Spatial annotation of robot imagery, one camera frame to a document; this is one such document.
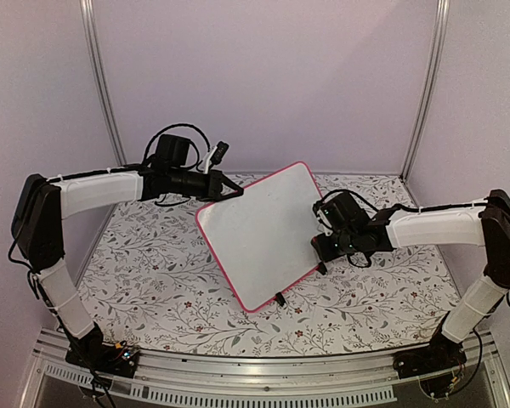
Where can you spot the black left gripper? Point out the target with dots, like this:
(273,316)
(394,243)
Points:
(215,189)

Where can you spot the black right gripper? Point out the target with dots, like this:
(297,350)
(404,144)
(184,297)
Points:
(325,253)

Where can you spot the pink framed whiteboard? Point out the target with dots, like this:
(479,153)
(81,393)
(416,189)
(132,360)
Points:
(261,240)

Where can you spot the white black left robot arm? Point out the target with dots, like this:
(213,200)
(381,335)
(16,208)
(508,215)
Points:
(47,204)

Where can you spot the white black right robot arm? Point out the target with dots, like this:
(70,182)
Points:
(483,223)

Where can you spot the black whiteboard foot clip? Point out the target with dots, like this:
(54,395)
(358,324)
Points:
(279,298)
(322,269)

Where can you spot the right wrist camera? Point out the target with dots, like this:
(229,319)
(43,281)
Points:
(321,218)

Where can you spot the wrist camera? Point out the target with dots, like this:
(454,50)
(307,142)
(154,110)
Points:
(213,157)
(321,218)

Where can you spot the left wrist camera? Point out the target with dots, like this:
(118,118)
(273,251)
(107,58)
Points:
(213,157)

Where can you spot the aluminium front rail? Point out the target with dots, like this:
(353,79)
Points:
(165,379)

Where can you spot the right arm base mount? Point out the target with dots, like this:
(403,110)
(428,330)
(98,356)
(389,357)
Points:
(440,354)

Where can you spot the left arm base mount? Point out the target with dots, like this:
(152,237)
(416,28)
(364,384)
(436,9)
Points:
(117,359)

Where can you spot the left aluminium corner post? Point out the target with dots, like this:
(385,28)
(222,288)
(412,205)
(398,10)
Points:
(103,93)

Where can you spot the aluminium corner post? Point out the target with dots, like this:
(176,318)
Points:
(103,93)
(429,85)

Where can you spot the right aluminium corner post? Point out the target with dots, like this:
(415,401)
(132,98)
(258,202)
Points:
(429,85)

